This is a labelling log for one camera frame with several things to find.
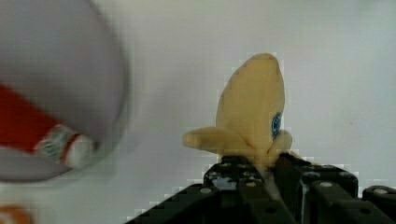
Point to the red ketchup bottle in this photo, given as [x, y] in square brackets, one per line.
[26, 128]

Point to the orange slice toy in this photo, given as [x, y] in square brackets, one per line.
[15, 215]

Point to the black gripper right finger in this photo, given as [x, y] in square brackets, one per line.
[325, 194]

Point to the peeled yellow banana toy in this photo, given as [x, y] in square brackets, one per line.
[248, 120]

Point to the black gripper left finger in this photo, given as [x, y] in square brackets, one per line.
[233, 192]

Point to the grey round plate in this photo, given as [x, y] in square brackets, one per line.
[61, 56]

